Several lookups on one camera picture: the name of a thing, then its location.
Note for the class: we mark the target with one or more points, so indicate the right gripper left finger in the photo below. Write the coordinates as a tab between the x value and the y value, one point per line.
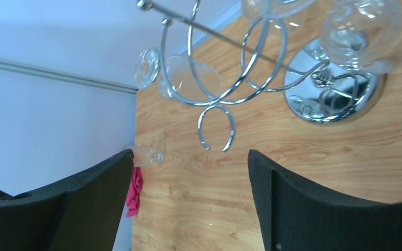
79	212

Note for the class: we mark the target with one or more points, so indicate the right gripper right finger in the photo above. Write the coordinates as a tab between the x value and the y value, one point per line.
296	213

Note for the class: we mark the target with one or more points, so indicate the patterned clear wine glass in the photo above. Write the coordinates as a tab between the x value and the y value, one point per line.
145	156

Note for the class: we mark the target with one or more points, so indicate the clear wine glass left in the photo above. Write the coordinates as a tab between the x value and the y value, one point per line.
178	69

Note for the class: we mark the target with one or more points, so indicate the chrome wine glass rack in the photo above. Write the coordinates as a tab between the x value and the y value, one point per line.
315	89

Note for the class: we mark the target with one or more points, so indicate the clear wine glass right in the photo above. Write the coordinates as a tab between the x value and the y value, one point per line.
364	36

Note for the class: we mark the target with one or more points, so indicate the clear wine glass back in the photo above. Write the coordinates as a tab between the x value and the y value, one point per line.
293	13

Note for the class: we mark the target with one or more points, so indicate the pink cloth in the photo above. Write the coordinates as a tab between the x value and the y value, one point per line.
133	195

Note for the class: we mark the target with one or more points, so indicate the aluminium frame rail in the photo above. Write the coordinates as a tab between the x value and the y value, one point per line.
17	67

